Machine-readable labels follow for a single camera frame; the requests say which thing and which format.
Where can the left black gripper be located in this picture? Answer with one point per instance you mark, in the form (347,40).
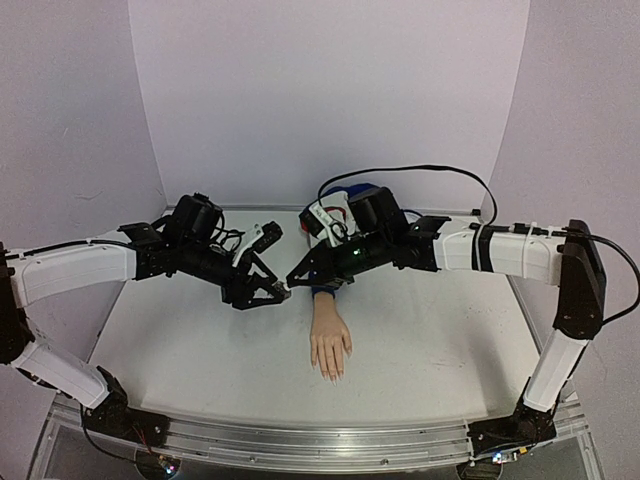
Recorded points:
(244,297)

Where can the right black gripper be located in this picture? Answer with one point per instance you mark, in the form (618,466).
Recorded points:
(326,263)

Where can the red nail polish bottle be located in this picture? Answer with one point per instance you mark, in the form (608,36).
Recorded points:
(282,288)

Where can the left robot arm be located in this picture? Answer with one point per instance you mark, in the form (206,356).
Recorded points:
(192,239)

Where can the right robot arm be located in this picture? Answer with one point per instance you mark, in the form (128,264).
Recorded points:
(369,230)

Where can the mannequin hand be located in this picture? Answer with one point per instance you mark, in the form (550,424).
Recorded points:
(330,338)

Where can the blue white red jacket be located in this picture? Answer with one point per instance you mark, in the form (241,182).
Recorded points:
(335,203)

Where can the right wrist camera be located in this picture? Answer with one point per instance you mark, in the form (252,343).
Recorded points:
(325,224)

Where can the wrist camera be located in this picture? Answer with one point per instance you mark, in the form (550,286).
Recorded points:
(325,224)
(257,240)

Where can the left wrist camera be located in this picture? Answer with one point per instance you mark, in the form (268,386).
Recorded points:
(257,240)

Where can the aluminium front rail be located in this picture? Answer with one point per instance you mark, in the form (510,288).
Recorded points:
(74,446)

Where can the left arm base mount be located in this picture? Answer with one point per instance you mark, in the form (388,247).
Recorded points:
(114,417)

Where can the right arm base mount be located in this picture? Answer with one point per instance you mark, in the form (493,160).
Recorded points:
(524,427)

